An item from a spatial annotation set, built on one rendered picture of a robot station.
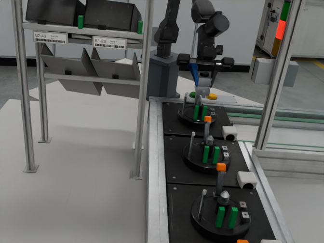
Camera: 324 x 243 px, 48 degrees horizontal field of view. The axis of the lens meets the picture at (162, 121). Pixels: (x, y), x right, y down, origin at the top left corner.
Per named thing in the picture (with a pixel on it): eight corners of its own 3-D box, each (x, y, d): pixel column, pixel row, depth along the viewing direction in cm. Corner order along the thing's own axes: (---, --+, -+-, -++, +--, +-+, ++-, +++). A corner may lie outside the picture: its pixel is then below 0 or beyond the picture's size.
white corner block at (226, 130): (220, 135, 125) (222, 125, 123) (233, 136, 125) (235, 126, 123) (222, 142, 120) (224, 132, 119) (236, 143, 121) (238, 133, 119)
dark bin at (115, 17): (107, 43, 125) (111, 21, 125) (145, 48, 124) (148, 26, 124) (82, 25, 97) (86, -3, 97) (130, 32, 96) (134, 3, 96)
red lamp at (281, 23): (273, 34, 107) (276, 18, 104) (289, 36, 107) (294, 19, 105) (277, 39, 102) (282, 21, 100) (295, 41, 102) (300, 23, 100)
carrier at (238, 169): (163, 140, 118) (168, 105, 112) (236, 145, 120) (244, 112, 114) (166, 188, 97) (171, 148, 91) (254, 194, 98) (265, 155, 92)
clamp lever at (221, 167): (213, 192, 90) (216, 162, 89) (221, 193, 90) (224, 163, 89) (216, 197, 86) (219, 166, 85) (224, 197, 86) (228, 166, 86)
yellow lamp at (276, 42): (268, 51, 109) (273, 35, 107) (285, 52, 109) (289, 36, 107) (273, 57, 104) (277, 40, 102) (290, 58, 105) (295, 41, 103)
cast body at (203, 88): (194, 87, 127) (196, 68, 124) (206, 88, 128) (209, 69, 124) (196, 97, 120) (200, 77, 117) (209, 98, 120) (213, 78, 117)
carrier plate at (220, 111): (161, 105, 140) (162, 101, 139) (223, 110, 142) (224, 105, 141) (163, 138, 119) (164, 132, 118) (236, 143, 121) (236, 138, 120)
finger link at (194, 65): (186, 67, 124) (188, 62, 119) (196, 68, 125) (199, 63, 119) (185, 87, 123) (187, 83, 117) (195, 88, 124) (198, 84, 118)
